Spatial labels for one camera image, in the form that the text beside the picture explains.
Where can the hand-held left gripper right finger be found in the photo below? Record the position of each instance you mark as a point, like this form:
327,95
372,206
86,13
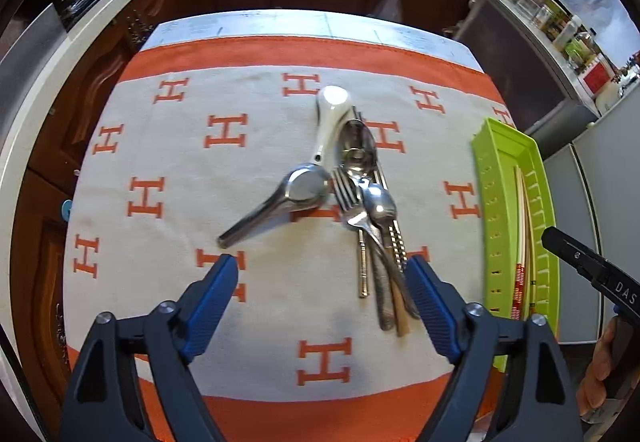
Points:
430,307

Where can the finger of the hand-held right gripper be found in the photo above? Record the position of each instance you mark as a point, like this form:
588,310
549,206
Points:
575,257

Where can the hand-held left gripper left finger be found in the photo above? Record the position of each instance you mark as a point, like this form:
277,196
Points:
210,307

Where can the pile of wooden chopsticks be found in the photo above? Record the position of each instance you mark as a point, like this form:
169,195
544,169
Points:
521,242

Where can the steel fork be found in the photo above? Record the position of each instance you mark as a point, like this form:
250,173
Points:
362,267
356,219

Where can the green plastic utensil tray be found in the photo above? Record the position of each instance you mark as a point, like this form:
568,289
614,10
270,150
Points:
492,222

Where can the white ceramic spoon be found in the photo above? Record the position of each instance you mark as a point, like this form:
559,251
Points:
334,97

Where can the person's right hand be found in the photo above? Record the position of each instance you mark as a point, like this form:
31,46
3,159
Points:
595,372

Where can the grey refrigerator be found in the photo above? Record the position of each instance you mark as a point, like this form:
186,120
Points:
600,182

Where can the small blue round knob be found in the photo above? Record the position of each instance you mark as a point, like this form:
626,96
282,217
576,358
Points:
66,209

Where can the red label jar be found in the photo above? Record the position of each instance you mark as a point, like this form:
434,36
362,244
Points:
596,79

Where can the clear bottle green label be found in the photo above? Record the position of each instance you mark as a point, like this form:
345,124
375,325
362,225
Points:
582,49

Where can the orange patterned blanket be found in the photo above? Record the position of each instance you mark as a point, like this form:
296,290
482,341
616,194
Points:
225,86

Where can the white plastic bottle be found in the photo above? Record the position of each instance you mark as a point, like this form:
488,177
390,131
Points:
565,32

